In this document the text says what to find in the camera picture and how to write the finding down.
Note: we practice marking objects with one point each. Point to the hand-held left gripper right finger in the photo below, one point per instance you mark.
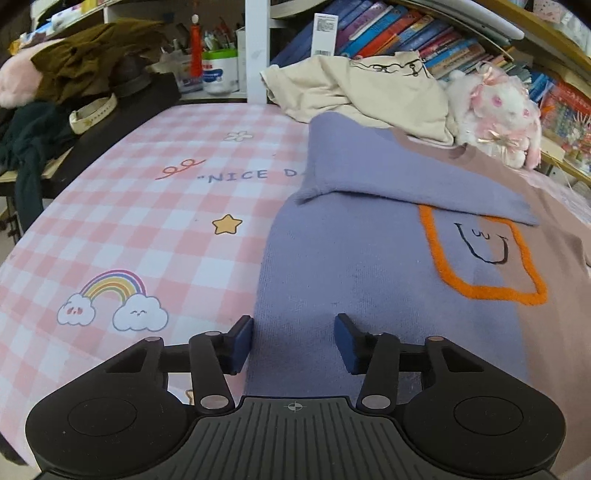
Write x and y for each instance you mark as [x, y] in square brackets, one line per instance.
[346, 344]

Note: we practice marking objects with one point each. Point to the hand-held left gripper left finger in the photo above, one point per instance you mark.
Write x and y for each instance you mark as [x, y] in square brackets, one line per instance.
[242, 344]

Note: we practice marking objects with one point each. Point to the purple and brown sweater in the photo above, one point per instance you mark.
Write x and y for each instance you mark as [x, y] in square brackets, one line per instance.
[323, 258]

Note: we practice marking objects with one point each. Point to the pink checked tablecloth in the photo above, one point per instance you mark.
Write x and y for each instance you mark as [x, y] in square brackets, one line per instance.
[161, 207]

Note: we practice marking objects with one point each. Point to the cream garment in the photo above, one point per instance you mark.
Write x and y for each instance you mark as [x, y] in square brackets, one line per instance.
[332, 87]

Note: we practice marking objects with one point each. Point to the white jar with green lid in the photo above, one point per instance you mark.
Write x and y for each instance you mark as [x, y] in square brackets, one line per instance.
[220, 71]

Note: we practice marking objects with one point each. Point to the white plush bunny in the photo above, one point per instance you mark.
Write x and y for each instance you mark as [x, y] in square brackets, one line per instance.
[503, 108]

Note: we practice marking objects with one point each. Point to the red tassel charm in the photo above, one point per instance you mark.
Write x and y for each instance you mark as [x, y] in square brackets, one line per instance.
[196, 50]

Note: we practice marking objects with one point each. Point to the dark green cloth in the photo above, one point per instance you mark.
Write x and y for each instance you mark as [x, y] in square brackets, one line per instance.
[27, 138]

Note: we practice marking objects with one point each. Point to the bunch of pens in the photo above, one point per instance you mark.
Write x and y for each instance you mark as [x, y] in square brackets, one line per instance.
[220, 39]

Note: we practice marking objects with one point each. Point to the white paper tag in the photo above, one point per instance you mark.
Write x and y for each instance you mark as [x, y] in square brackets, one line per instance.
[325, 34]

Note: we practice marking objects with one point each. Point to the colourful printed box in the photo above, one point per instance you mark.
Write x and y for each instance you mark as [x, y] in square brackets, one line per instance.
[568, 120]

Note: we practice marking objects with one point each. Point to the row of books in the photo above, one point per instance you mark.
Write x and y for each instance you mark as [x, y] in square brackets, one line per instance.
[406, 32]

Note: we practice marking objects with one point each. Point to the olive brown cloth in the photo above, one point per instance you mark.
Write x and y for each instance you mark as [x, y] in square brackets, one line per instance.
[87, 60]

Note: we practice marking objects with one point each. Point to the pink fluffy cloth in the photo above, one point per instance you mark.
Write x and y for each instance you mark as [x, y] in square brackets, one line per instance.
[16, 78]

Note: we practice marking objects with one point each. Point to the white shelf post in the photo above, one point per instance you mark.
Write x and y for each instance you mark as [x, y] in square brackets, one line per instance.
[256, 46]

